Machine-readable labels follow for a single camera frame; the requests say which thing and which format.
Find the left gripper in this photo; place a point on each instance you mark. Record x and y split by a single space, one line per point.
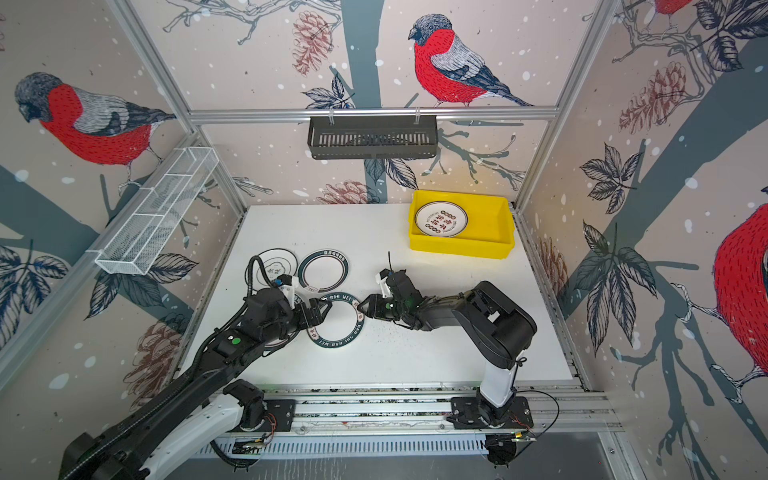
308 321

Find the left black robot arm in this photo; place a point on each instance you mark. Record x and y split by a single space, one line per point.
207 400

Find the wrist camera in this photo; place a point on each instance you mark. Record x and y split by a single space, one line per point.
285 283
381 281

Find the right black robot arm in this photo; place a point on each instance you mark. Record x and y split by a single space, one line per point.
499 329

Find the white wire mesh shelf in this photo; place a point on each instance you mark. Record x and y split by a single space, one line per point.
133 249

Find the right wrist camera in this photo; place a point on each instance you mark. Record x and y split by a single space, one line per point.
381 281

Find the black hanging wire basket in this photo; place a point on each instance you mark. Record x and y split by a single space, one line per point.
372 137

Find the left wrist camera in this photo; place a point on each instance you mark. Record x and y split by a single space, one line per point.
285 283

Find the yellow plastic bin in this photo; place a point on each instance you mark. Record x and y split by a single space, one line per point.
490 233

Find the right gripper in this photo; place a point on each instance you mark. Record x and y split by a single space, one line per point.
376 306

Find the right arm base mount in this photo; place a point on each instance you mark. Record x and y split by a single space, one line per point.
477 413

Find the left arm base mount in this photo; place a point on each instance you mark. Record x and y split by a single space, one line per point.
268 416

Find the white plate red characters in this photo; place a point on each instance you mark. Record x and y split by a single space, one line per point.
441 219

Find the aluminium rail frame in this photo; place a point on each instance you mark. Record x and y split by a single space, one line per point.
403 411

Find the white plate black cloud outline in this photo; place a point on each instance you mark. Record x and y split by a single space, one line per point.
276 262

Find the white plate green rim lettered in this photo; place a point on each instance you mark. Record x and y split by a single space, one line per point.
343 324

